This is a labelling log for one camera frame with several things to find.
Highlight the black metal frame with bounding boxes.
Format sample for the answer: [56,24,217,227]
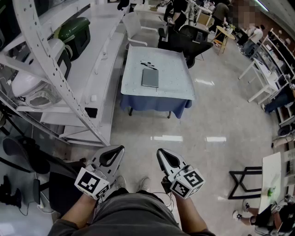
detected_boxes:
[228,165,263,200]

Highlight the person's left shoe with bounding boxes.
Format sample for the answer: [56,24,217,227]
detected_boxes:
[115,175,127,191]

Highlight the black phone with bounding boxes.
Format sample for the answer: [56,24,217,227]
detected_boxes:
[84,106,99,119]

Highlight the white table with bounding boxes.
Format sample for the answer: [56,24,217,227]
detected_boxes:
[238,57,281,106]
[258,151,290,215]

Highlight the black round device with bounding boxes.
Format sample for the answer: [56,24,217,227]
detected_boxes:
[277,124,295,137]

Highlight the person's black trousers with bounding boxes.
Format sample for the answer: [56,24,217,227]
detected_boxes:
[101,188,165,202]

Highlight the white perforated shelf rack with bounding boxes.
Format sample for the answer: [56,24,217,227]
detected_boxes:
[0,0,111,148]

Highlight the long white bench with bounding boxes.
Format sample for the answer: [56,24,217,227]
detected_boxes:
[40,0,131,148]

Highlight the person's right shoe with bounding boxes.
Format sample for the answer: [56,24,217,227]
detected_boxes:
[139,177,152,192]

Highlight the person's left forearm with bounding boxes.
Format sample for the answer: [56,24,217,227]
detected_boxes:
[60,193,100,229]

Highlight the white round appliance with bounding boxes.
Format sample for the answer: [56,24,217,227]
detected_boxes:
[11,71,63,109]

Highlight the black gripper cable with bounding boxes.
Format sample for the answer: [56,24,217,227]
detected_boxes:
[151,191,176,212]

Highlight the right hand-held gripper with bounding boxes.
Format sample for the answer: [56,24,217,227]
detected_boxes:
[157,148,206,199]

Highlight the person's shoe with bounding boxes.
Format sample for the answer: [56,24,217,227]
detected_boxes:
[139,177,152,192]
[115,175,127,191]

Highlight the grey notebook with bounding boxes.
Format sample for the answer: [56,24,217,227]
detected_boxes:
[141,68,160,89]

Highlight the person's right forearm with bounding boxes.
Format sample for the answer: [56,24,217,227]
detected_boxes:
[171,191,209,234]

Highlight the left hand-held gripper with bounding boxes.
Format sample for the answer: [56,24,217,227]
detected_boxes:
[74,145,125,200]

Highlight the round wooden table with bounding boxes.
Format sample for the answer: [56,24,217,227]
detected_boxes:
[213,25,236,56]

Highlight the white chair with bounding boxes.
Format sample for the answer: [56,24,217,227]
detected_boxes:
[121,11,160,50]

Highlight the person's grey shirt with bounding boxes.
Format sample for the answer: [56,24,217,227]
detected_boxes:
[47,192,216,236]

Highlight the green-lid black container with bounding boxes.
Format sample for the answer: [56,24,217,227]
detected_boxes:
[57,17,91,62]

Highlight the black office chair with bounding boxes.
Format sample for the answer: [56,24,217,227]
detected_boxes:
[0,137,86,216]
[158,24,214,69]

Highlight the blue tablecloth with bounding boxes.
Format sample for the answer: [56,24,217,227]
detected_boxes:
[119,93,193,119]

